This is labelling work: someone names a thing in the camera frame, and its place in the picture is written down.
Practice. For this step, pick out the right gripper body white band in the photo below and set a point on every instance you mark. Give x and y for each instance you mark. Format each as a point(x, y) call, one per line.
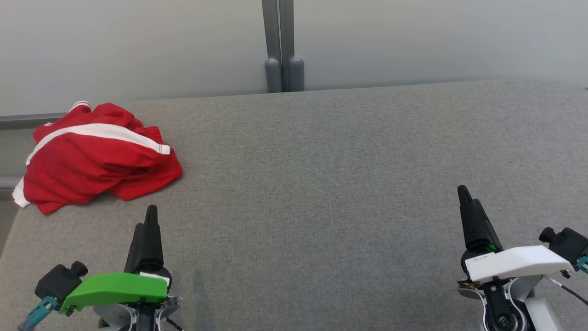
point(514, 263)

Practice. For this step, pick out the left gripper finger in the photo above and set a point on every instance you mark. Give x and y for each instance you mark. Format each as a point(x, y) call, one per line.
point(152, 243)
point(134, 253)

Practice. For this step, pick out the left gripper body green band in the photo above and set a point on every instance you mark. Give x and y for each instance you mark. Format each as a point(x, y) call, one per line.
point(115, 289)

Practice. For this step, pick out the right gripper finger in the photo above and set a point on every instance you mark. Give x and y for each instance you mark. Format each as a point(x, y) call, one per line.
point(486, 232)
point(468, 220)

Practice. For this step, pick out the red shorts white stripe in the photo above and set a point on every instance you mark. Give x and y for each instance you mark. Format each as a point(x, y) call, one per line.
point(92, 165)

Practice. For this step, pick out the red shirt white striped cuffs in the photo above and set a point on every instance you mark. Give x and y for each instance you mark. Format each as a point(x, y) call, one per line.
point(110, 114)

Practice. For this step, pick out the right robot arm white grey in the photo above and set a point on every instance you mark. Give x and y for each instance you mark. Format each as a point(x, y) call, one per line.
point(519, 308)

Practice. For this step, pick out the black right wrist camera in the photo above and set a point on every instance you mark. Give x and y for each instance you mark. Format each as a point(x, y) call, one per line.
point(567, 243)

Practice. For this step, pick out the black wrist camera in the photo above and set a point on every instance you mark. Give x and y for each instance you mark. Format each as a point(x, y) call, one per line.
point(57, 280)
point(567, 243)

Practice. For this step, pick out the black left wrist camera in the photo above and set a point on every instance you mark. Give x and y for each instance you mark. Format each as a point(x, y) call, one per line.
point(57, 280)

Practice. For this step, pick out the teal right camera connector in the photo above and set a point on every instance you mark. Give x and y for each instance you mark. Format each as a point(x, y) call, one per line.
point(583, 264)

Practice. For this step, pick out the teal camera connector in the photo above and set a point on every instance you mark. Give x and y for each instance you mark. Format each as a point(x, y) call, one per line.
point(583, 264)
point(39, 315)

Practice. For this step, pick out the teal left camera connector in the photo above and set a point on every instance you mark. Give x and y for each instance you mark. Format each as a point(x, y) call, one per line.
point(39, 315)

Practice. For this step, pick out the grey partition base rail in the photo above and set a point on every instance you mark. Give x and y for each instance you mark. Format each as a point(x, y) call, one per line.
point(27, 120)

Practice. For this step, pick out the grey partition post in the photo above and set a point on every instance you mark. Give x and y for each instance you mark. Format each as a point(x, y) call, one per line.
point(290, 46)
point(272, 46)

